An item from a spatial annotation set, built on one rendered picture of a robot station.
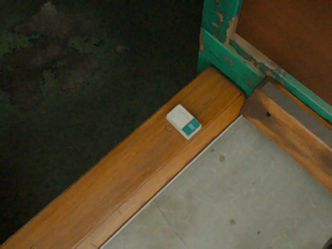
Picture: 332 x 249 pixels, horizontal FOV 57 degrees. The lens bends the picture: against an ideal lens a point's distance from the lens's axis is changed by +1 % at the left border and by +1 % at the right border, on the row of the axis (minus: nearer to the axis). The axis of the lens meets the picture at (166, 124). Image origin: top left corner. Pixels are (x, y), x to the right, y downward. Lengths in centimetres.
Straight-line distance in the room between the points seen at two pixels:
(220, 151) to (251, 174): 7
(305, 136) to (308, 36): 16
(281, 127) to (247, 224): 18
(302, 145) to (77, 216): 40
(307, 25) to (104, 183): 41
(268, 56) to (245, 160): 20
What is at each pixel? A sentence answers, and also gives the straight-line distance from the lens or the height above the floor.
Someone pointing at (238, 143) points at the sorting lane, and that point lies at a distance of 61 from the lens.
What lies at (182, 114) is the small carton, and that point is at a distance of 57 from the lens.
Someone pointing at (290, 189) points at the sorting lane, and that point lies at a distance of 61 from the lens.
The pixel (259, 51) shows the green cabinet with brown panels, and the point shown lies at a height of 87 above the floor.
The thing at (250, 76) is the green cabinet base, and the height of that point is 82.
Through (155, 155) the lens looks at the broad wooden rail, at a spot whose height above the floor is 76.
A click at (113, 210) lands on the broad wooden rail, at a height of 76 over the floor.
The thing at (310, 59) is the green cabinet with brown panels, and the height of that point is 93.
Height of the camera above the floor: 131
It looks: 69 degrees down
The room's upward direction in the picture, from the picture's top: 8 degrees counter-clockwise
